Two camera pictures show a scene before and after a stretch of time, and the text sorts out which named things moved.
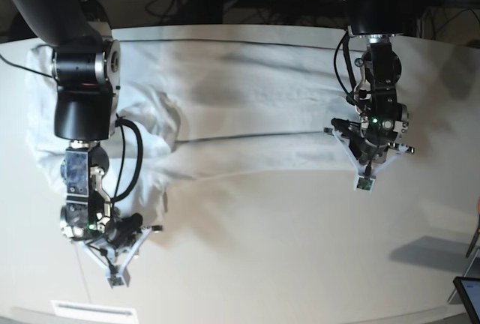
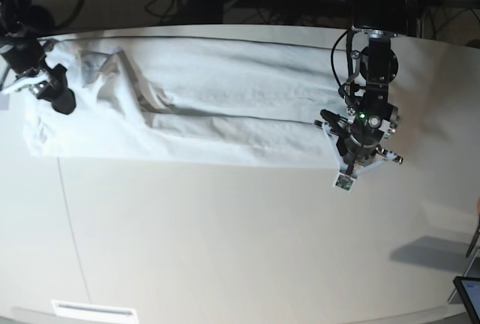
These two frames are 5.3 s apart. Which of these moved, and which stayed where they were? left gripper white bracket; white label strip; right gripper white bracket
Moved: right gripper white bracket; left gripper white bracket
Stayed: white label strip
